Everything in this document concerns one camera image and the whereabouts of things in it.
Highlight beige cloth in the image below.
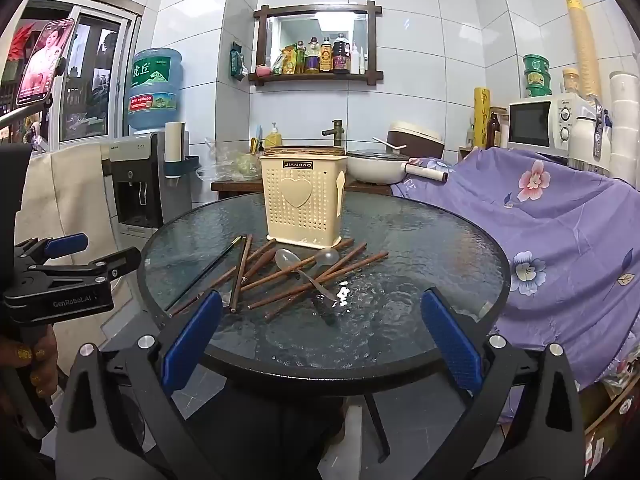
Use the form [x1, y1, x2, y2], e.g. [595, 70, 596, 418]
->
[14, 144, 123, 266]

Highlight black chopstick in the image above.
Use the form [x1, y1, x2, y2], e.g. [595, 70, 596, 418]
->
[167, 235, 246, 316]

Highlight teal wall holder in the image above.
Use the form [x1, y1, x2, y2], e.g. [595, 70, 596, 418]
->
[162, 156, 201, 179]

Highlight blue water jug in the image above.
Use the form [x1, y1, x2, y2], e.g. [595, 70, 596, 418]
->
[127, 48, 183, 133]

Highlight clear plastic bag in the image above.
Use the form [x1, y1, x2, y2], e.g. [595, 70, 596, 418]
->
[202, 139, 262, 182]

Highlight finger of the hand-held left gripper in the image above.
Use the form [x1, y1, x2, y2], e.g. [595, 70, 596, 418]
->
[25, 247, 142, 284]
[15, 233, 89, 266]

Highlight wooden framed mirror shelf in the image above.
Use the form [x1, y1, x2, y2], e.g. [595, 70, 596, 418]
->
[248, 1, 385, 87]

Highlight yellow roll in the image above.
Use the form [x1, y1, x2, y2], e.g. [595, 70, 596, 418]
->
[474, 87, 494, 150]

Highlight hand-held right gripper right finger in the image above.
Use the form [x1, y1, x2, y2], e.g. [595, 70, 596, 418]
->
[415, 287, 586, 480]

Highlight brown white rice cooker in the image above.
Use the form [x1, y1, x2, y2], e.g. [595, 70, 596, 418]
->
[387, 121, 445, 163]

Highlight green packet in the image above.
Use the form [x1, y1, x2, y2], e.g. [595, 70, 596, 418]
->
[229, 41, 249, 81]

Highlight brown glass bottle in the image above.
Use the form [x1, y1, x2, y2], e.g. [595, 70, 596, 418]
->
[486, 108, 503, 150]

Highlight bunch of wooden chopsticks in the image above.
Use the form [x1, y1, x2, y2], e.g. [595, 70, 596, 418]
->
[167, 234, 390, 322]

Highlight smartphone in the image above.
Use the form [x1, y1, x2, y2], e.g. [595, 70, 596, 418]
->
[16, 18, 76, 106]

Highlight white microwave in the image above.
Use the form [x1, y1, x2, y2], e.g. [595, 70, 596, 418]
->
[507, 92, 591, 153]

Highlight red decoration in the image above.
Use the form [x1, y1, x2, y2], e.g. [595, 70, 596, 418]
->
[7, 21, 35, 63]

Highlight woven basin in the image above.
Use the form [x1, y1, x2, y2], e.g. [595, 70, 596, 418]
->
[262, 145, 347, 157]

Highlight cream perforated utensil holder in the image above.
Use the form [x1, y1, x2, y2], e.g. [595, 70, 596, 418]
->
[259, 154, 349, 250]

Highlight person's left hand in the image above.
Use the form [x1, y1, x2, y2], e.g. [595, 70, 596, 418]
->
[0, 332, 60, 403]

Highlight white thermos kettle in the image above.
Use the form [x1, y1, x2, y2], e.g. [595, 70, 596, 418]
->
[570, 97, 615, 177]

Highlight dark soy sauce bottle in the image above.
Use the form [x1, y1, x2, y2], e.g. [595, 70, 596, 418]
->
[332, 33, 351, 74]

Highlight grey water dispenser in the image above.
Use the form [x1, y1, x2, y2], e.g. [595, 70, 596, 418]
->
[102, 132, 193, 233]

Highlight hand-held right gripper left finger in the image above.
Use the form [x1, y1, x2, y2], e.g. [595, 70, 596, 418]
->
[54, 289, 226, 480]

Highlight sliding window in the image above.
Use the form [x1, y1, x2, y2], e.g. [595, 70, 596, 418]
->
[59, 4, 147, 143]

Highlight purple floral cloth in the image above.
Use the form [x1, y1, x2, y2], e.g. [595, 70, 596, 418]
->
[390, 147, 640, 421]

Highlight white pot with glass lid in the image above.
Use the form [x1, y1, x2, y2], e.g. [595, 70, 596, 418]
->
[346, 149, 449, 185]

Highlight brass faucet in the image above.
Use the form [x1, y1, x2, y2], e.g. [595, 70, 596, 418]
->
[321, 120, 346, 147]

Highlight stack of white cups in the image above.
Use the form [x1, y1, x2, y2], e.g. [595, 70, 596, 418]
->
[608, 71, 640, 183]

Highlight tall stack of paper cups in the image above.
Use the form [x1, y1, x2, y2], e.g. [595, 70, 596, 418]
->
[564, 0, 604, 103]

